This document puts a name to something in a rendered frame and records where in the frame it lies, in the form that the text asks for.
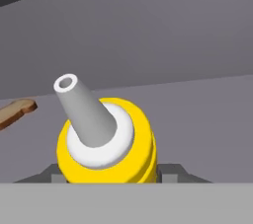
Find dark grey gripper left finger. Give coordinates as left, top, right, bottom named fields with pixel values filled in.
left=13, top=163, right=68, bottom=185

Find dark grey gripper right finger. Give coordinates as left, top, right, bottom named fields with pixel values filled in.
left=155, top=163, right=211, bottom=185

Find yellow mustard bottle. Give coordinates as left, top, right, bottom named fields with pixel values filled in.
left=52, top=73, right=158, bottom=185

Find brown bread slice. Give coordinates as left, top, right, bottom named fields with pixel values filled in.
left=0, top=98, right=39, bottom=131

